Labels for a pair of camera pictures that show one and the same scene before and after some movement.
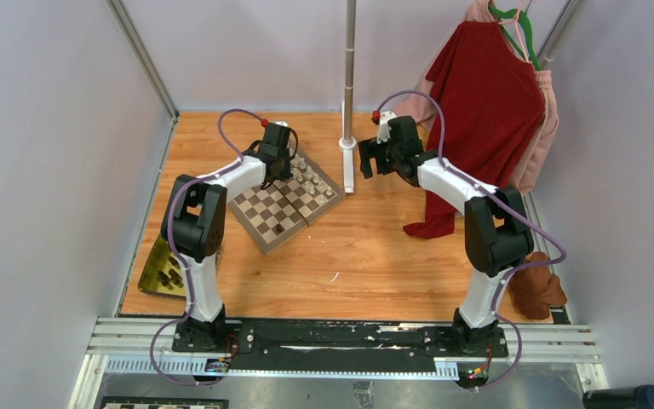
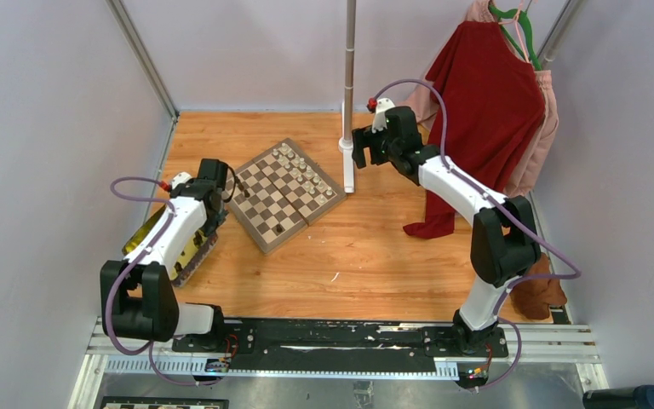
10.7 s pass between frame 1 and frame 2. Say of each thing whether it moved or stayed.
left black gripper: moved
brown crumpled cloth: stayed
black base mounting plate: stayed
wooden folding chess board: stayed
